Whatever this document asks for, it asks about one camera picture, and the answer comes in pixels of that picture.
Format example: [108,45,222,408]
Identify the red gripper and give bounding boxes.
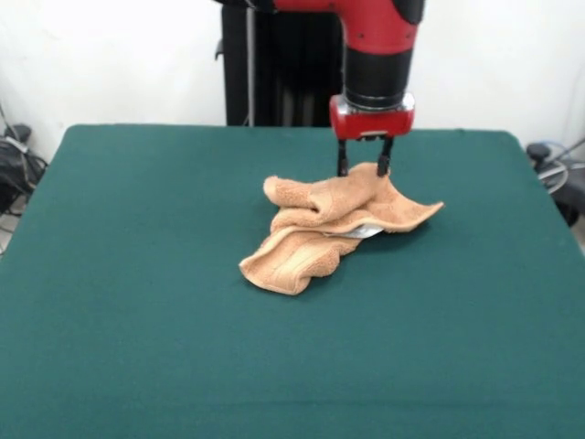
[329,95,417,178]

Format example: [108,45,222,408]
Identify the tan terry towel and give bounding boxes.
[239,162,445,296]

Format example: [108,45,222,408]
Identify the dark green tablecloth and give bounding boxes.
[0,123,585,439]

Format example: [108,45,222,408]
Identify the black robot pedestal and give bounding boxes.
[212,4,348,128]

